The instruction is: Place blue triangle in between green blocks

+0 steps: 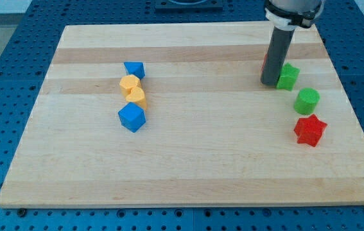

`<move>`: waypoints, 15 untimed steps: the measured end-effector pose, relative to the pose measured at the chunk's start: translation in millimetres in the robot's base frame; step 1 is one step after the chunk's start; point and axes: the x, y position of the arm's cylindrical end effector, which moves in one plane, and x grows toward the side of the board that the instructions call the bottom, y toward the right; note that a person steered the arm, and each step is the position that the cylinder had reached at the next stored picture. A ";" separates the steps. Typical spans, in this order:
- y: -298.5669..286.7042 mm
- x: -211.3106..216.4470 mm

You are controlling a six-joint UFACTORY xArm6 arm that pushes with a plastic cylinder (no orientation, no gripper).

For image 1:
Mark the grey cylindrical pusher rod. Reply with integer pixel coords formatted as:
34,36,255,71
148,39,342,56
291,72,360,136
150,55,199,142
261,28,294,86

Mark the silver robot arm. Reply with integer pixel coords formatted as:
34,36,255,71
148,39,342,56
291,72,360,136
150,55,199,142
261,0,324,87

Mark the blue triangle block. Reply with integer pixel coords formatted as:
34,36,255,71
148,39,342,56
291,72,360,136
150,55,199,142
124,62,145,80

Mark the red block behind rod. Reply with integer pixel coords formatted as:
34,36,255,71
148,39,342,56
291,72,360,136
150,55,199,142
261,53,267,72

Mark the green star block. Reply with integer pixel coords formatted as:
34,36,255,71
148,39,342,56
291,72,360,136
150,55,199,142
276,63,300,91

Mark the green cylinder block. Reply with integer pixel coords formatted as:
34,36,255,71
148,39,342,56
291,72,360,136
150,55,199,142
293,88,320,115

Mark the red star block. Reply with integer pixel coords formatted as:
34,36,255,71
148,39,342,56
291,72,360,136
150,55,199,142
293,114,327,147

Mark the wooden board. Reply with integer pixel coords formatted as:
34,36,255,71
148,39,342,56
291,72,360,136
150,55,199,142
0,21,364,209

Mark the yellow heart block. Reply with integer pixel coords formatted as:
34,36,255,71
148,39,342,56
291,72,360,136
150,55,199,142
125,87,147,110

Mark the yellow hexagon block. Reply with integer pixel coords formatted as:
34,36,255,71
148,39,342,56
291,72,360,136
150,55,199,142
119,74,141,97

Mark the blue cube block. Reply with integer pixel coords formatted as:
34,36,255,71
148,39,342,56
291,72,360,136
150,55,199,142
118,102,146,133

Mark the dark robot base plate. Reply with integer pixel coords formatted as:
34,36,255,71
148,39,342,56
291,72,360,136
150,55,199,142
154,0,223,12

